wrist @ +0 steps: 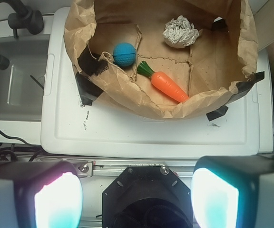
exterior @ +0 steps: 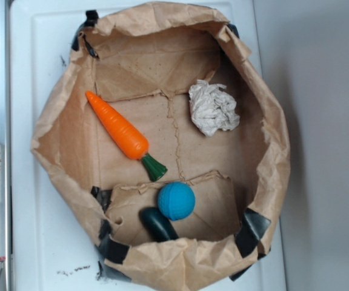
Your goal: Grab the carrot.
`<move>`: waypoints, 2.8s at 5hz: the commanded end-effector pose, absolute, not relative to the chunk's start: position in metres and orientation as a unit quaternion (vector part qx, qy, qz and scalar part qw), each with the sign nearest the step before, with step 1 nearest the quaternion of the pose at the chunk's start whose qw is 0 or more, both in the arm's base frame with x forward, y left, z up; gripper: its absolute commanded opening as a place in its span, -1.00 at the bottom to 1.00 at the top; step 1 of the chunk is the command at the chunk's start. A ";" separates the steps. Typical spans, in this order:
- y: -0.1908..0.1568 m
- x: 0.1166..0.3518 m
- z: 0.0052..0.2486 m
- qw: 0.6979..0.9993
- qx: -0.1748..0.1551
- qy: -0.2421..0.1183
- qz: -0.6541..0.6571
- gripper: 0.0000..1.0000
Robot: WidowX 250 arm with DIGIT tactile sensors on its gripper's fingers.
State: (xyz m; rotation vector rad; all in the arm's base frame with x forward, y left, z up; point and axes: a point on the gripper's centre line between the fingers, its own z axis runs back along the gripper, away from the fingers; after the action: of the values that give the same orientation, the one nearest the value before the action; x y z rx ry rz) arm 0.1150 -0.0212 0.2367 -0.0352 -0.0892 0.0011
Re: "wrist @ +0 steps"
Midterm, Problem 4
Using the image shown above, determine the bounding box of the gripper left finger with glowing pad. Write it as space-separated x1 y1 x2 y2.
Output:
0 161 83 228

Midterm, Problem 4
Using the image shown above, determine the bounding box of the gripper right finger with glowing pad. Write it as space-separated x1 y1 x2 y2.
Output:
191 155 274 228

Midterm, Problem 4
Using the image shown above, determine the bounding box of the orange toy carrot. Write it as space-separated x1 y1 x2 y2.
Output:
137 61 189 103

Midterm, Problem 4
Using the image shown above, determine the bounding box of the white plastic bin lid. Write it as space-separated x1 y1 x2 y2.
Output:
40 7 274 159

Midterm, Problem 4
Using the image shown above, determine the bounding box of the grey plastic sink basin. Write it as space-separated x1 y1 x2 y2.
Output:
0 15 53 145

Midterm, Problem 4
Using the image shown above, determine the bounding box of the brown paper bag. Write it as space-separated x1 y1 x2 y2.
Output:
64 0 264 120

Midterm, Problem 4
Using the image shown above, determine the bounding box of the crumpled white paper ball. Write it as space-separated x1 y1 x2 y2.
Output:
162 15 200 49

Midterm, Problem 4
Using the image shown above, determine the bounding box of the blue dimpled ball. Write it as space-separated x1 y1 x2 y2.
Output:
113 42 137 67

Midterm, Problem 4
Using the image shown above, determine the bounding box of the black faucet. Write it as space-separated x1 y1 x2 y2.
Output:
0 0 44 70

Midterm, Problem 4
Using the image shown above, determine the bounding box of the black cable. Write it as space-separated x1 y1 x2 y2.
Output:
0 115 44 162

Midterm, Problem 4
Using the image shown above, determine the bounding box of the aluminium extrusion rail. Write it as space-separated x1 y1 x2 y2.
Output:
36 158 199 178

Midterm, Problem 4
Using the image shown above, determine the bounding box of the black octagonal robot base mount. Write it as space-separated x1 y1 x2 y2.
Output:
102 167 194 228

